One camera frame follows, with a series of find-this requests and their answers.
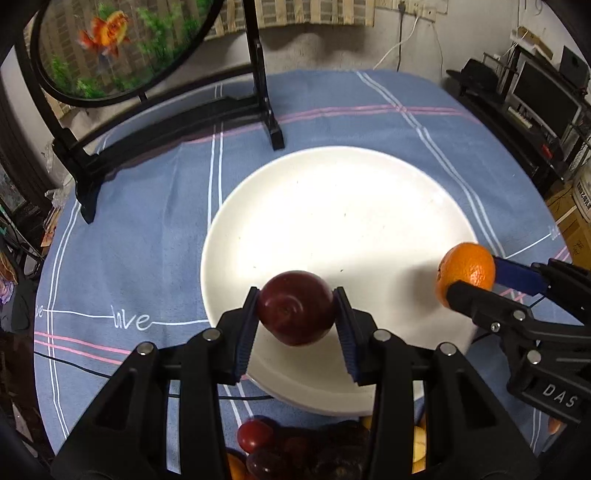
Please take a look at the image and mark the black hat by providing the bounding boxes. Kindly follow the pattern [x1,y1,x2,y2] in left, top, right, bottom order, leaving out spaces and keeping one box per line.
[446,58,499,95]

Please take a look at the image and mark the beige checked curtain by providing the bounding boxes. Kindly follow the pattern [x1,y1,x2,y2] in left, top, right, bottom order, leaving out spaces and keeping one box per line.
[206,0,376,40]

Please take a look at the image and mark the black cable on table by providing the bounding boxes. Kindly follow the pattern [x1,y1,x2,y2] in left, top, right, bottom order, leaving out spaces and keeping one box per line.
[34,350,274,402]

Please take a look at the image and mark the blue plaid tablecloth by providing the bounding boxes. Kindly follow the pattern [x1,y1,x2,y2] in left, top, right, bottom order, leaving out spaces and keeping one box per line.
[34,70,571,452]

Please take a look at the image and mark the white bucket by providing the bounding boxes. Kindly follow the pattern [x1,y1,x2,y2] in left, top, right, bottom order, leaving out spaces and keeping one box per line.
[572,162,591,223]

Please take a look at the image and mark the pale yellow fruit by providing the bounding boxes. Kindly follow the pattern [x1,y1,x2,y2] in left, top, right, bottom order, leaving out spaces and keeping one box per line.
[412,426,427,474]

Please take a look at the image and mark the black desk shelf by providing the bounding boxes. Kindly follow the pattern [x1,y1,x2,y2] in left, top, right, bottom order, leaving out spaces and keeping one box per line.
[448,43,590,199]

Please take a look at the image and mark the dark red apple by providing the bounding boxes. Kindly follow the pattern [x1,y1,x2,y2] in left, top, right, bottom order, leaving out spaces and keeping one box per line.
[256,271,335,347]

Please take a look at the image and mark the red tomato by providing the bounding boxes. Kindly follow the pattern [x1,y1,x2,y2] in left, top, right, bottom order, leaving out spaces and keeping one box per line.
[236,418,274,454]

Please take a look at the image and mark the computer monitor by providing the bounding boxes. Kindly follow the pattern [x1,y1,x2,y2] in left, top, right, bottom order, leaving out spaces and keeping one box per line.
[511,60,582,139]

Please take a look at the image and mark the wall power sockets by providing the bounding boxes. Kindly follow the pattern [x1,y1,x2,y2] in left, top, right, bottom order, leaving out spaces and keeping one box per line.
[375,0,449,21]

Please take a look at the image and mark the goldfish screen black stand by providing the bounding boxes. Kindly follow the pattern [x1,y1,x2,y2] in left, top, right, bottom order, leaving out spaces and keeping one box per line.
[15,1,284,223]

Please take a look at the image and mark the large orange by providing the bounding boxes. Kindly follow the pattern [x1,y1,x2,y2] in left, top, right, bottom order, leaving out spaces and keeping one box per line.
[435,242,496,307]

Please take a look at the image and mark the white round plate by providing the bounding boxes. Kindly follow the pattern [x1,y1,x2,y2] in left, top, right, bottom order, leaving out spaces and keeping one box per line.
[199,145,482,417]

